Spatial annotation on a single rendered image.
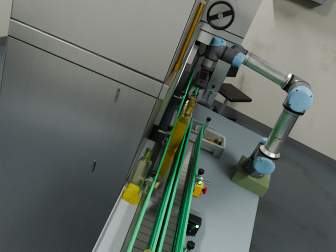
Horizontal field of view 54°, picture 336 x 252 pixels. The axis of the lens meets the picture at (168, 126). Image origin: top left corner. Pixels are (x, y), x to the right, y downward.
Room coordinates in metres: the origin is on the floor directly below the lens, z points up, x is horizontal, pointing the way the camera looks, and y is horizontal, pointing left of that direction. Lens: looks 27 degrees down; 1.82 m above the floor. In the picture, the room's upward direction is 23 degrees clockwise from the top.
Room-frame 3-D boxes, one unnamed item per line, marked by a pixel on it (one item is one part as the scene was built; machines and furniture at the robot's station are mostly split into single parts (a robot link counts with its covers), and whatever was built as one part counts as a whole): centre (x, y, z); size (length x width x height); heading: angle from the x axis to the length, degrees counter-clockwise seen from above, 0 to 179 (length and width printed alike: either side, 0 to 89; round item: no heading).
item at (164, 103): (2.05, 0.07, 1.15); 0.90 x 0.03 x 0.34; 1
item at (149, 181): (1.15, 0.00, 0.94); 0.07 x 0.04 x 0.13; 91
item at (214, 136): (2.03, -0.29, 0.80); 0.22 x 0.17 x 0.09; 91
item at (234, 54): (1.74, -0.17, 1.45); 0.11 x 0.11 x 0.08; 83
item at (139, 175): (1.08, 0.03, 1.01); 0.06 x 0.06 x 0.26; 86
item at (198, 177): (1.31, -0.25, 0.94); 0.07 x 0.04 x 0.13; 91
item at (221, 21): (2.72, -0.04, 1.49); 0.21 x 0.05 x 0.21; 91
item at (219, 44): (1.74, -0.07, 1.45); 0.09 x 0.08 x 0.11; 83
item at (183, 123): (1.60, -0.07, 0.99); 0.06 x 0.06 x 0.21; 1
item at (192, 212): (1.20, -0.27, 0.79); 0.08 x 0.08 x 0.08; 1
